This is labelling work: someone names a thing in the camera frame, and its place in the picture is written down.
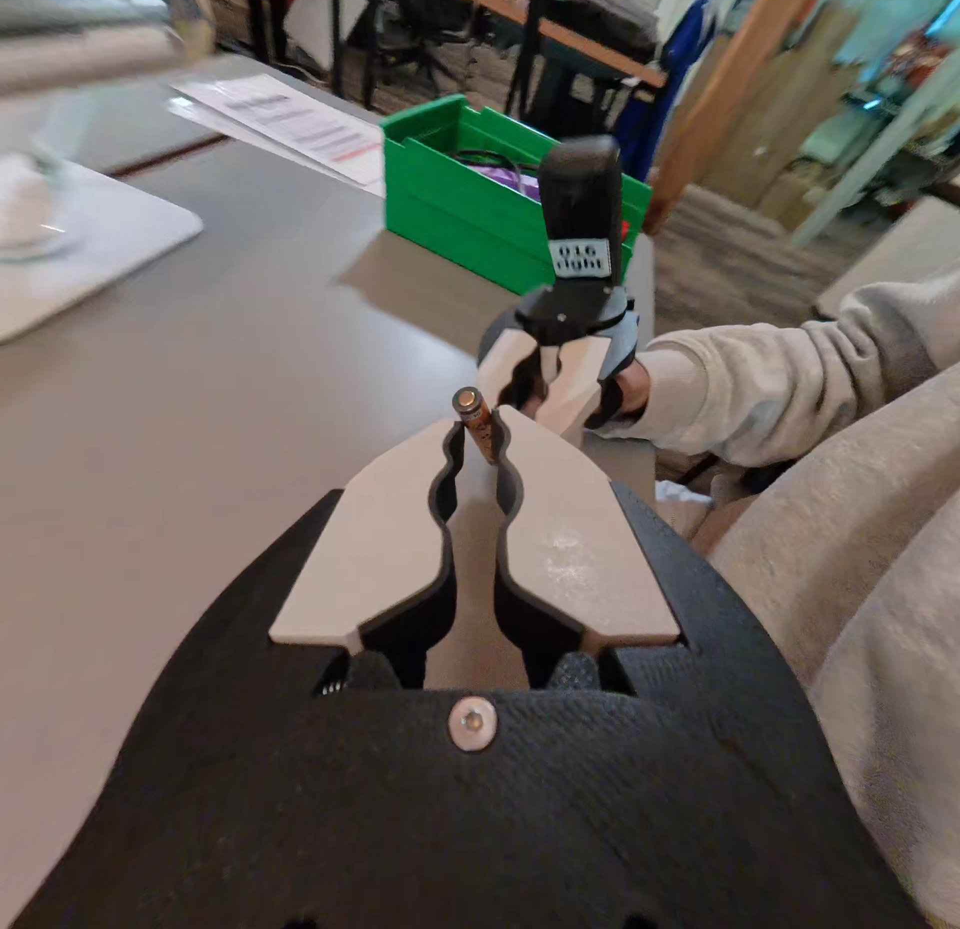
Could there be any grey desk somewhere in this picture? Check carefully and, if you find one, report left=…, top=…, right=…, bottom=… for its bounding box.
left=0, top=53, right=661, bottom=929

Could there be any clear stand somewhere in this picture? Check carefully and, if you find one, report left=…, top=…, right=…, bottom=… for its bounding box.
left=0, top=145, right=84, bottom=263

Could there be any person's right forearm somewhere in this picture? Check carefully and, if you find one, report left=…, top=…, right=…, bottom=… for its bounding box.
left=600, top=269, right=960, bottom=471

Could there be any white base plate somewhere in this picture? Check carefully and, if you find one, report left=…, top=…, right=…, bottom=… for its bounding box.
left=0, top=152, right=205, bottom=345

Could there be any orange AA battery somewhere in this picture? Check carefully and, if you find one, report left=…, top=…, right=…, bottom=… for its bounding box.
left=452, top=386, right=496, bottom=465

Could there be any black cable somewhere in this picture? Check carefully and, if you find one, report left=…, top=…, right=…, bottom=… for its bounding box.
left=457, top=149, right=526, bottom=189

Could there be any printed paper sheet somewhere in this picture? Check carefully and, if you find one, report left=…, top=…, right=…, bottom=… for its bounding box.
left=166, top=74, right=387, bottom=199

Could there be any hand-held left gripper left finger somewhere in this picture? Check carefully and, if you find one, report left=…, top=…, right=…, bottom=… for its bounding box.
left=268, top=419, right=468, bottom=689

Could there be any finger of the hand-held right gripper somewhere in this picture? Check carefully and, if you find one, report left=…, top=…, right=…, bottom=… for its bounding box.
left=534, top=335, right=615, bottom=441
left=475, top=327, right=543, bottom=420

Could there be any black bag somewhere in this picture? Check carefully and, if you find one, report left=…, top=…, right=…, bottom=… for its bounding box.
left=555, top=0, right=661, bottom=60

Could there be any person's right hand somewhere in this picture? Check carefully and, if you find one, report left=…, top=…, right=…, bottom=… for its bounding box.
left=619, top=359, right=652, bottom=422

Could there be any blue garment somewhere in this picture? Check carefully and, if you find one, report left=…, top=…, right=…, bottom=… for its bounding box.
left=615, top=0, right=717, bottom=184

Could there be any person's grey sweatshirt torso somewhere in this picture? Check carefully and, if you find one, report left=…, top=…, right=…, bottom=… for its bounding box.
left=660, top=362, right=960, bottom=929

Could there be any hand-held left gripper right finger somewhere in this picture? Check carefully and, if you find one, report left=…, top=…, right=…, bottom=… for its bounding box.
left=491, top=405, right=682, bottom=689

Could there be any green plastic bin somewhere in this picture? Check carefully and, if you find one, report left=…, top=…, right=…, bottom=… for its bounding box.
left=380, top=94, right=654, bottom=296

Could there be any wood-top table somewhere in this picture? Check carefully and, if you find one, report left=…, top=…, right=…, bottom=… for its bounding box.
left=453, top=0, right=669, bottom=90

